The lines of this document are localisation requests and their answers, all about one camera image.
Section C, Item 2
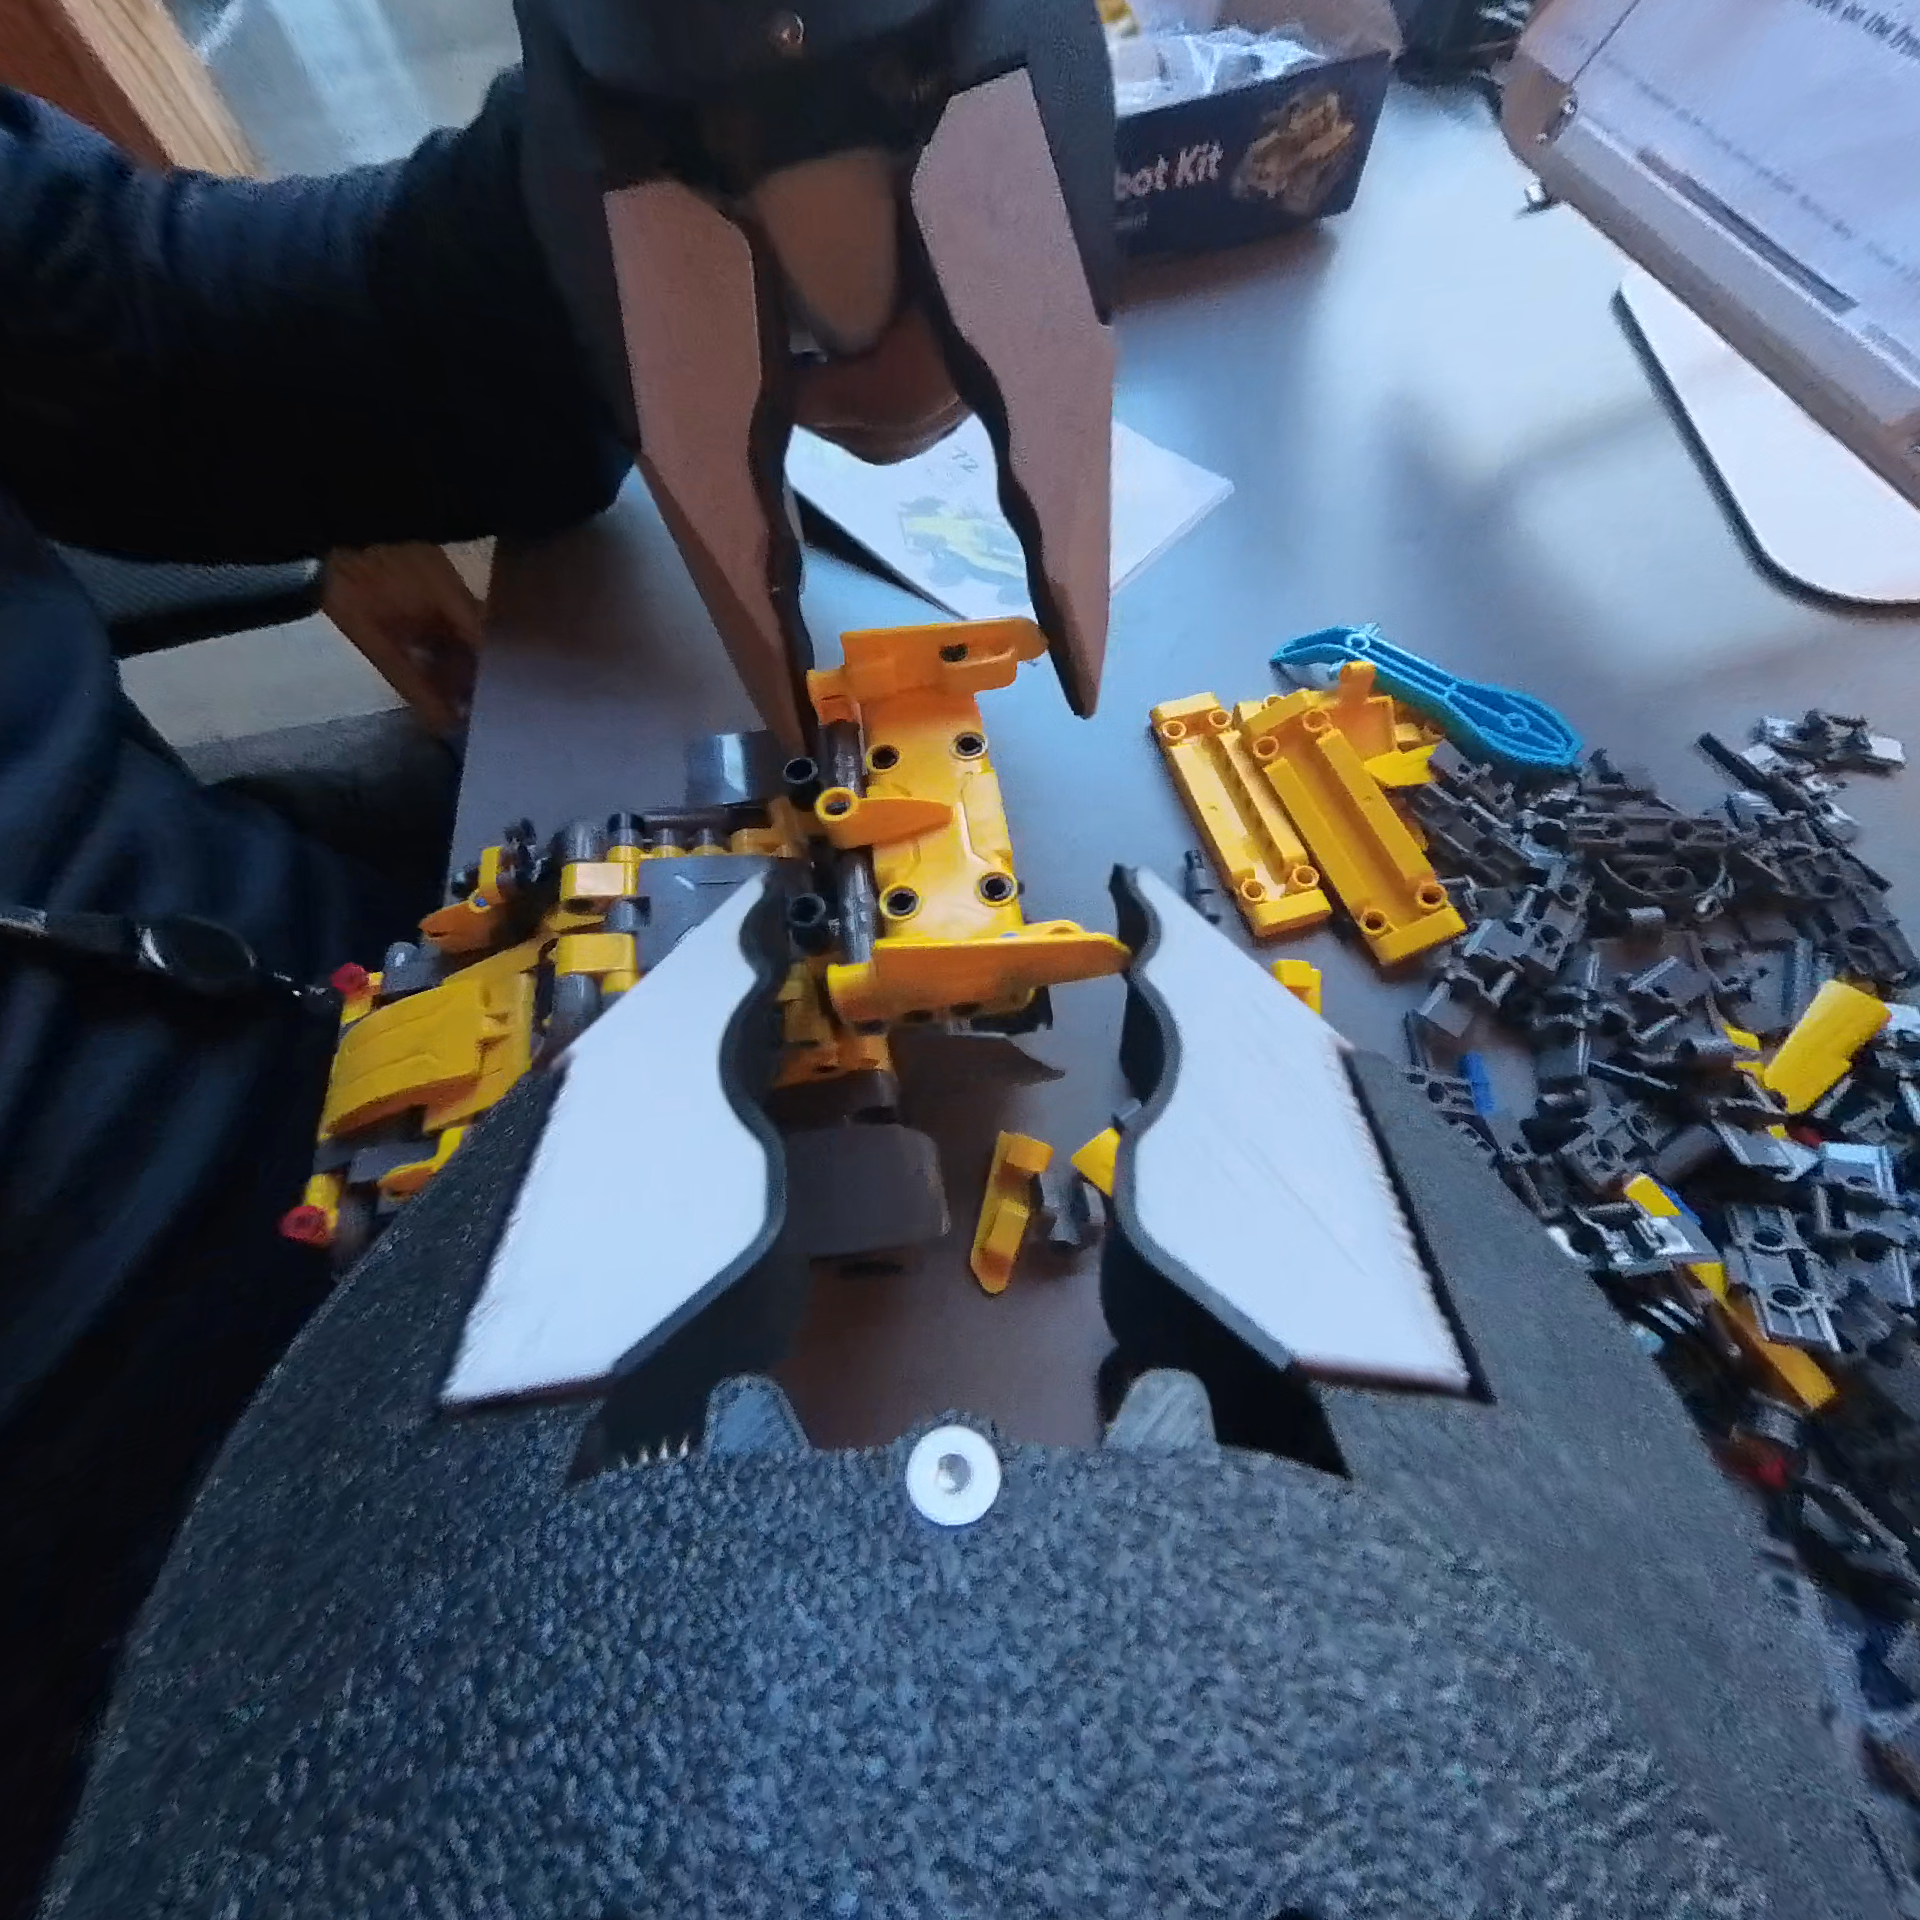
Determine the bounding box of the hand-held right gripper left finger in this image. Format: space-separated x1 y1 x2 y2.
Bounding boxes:
441 871 818 1405

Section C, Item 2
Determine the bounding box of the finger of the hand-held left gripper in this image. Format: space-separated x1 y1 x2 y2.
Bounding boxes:
601 181 818 751
900 61 1126 722

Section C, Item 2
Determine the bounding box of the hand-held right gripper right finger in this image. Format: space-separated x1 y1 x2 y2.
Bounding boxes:
1099 864 1478 1465

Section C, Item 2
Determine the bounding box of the yellow grey brick toy vehicle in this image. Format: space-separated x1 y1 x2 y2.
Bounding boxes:
276 736 904 1257

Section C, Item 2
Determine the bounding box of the yellow holed brick assembly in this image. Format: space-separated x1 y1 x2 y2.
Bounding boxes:
776 614 1137 1037

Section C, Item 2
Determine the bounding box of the grey desk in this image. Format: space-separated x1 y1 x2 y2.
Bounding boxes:
450 76 1920 1800

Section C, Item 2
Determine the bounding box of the person's left hand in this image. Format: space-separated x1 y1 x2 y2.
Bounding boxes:
787 314 970 462

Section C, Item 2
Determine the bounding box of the white instruction booklet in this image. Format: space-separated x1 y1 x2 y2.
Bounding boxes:
787 415 1240 624

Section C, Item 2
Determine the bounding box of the grey brick block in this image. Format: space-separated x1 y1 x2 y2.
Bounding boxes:
790 1118 954 1268

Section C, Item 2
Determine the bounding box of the yellow curved brick piece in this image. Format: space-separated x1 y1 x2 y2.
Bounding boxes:
966 1128 1060 1298

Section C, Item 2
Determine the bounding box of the dark blue kit box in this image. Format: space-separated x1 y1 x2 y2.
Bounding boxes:
1105 0 1404 262

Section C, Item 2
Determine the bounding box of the yellow brick panel assembly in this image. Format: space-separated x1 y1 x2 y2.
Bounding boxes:
1149 668 1474 974

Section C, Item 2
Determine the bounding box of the pile of grey brick parts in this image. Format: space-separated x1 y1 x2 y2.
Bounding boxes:
1187 705 1920 1800

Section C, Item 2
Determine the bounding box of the black badge reel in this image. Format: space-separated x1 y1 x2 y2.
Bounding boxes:
0 900 339 1017

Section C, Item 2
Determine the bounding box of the blue brick separator tool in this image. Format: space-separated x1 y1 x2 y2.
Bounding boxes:
1267 621 1587 772

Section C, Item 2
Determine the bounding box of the wooden document stand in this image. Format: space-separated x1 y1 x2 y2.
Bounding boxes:
1502 0 1920 608

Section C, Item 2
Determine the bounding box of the printed instruction sheet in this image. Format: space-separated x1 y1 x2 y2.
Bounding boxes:
1562 0 1920 301

